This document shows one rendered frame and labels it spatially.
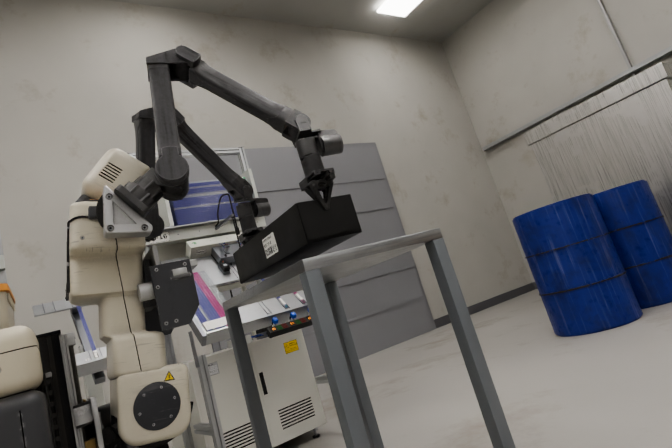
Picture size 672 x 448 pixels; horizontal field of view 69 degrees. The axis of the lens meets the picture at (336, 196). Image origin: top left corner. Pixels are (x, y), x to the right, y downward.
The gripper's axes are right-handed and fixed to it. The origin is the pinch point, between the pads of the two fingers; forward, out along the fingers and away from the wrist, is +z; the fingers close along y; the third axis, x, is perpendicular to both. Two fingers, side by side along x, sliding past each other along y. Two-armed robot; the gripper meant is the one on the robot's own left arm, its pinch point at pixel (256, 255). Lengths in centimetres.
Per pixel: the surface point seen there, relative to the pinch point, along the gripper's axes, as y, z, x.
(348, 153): 382, -171, -327
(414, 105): 403, -251, -503
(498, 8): 287, -366, -652
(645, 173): 71, -6, -426
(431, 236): -63, 15, -26
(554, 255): 63, 38, -245
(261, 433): 3, 58, 13
